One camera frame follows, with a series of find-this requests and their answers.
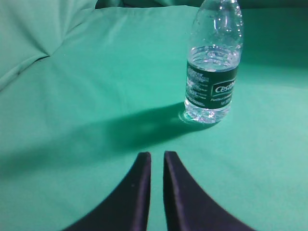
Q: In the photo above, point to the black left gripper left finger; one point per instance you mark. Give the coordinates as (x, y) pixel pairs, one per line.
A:
(126, 208)

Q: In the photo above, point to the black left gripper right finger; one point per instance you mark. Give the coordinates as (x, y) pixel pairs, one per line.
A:
(187, 206)

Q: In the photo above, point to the green cloth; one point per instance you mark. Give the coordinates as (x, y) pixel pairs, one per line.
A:
(72, 124)

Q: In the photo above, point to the clear plastic water bottle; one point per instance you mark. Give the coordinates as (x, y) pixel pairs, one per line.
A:
(214, 53)

